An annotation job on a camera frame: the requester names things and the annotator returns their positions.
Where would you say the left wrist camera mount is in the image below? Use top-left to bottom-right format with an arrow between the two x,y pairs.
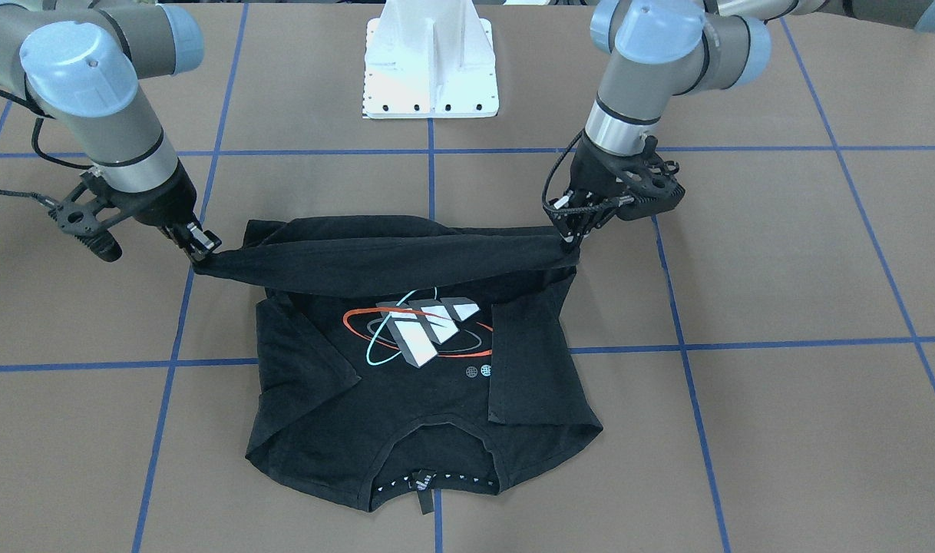
616,154 -> 686,221

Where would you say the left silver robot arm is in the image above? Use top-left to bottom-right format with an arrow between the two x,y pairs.
542,1 -> 935,250

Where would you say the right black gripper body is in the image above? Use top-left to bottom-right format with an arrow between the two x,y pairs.
131,161 -> 197,227

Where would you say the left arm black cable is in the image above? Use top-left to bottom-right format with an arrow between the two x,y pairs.
542,131 -> 637,216

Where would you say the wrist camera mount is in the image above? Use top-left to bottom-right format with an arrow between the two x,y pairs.
40,171 -> 126,263
616,154 -> 686,221

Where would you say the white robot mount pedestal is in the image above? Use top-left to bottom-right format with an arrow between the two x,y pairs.
362,1 -> 500,120

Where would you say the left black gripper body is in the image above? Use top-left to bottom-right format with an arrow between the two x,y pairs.
568,132 -> 635,224

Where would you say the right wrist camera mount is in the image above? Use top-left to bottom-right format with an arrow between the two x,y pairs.
40,171 -> 126,263

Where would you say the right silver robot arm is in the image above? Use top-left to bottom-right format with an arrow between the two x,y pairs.
0,1 -> 220,263

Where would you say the black printed t-shirt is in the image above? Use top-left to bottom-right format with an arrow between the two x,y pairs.
194,216 -> 603,512

